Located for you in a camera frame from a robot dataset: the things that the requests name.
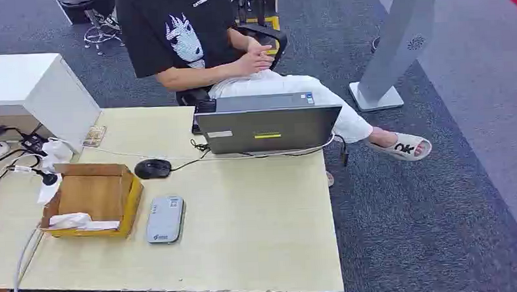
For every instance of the small printed card pack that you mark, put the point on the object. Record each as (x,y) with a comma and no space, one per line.
(94,136)

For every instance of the white cabinet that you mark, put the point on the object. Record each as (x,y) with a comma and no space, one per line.
(29,92)

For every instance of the person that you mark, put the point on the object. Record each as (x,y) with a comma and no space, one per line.
(184,39)

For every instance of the white power adapter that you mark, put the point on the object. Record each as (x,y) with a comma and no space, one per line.
(57,153)

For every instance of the grey floor stand pillar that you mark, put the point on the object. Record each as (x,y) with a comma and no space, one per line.
(395,43)

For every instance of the grey card reader device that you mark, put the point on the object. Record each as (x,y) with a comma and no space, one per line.
(165,219)

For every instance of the white round plug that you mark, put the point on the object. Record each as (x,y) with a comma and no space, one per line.
(0,149)

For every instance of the black office chair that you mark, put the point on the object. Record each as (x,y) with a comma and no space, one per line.
(262,36)

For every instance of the black plug connector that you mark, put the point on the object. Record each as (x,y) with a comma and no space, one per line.
(47,177)

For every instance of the grey laptop computer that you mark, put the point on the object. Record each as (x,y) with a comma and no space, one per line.
(266,129)

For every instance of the wooden card box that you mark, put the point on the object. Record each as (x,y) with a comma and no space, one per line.
(97,198)

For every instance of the chrome stool base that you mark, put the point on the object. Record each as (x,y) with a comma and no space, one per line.
(101,32)

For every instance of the black computer mouse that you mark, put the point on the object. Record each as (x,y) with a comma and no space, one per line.
(152,169)

